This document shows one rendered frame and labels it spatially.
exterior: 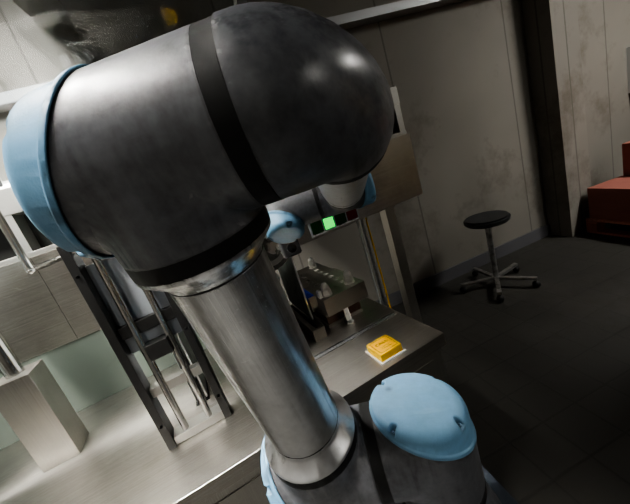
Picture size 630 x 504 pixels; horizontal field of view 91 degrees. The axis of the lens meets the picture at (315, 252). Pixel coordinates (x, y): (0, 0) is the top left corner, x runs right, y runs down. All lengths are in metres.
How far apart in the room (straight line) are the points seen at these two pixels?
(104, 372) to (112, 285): 0.62
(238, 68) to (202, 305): 0.16
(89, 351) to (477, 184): 3.15
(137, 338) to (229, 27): 0.73
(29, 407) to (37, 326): 0.30
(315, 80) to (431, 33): 3.12
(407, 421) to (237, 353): 0.23
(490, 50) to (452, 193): 1.28
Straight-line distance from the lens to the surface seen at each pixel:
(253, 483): 0.90
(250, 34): 0.19
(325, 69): 0.19
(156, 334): 0.86
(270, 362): 0.29
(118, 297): 0.82
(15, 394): 1.14
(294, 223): 0.56
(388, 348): 0.89
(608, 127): 4.70
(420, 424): 0.42
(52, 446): 1.20
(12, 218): 1.32
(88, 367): 1.38
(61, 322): 1.34
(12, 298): 1.35
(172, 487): 0.88
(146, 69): 0.20
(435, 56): 3.26
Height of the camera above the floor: 1.43
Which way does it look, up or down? 15 degrees down
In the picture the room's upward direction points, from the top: 18 degrees counter-clockwise
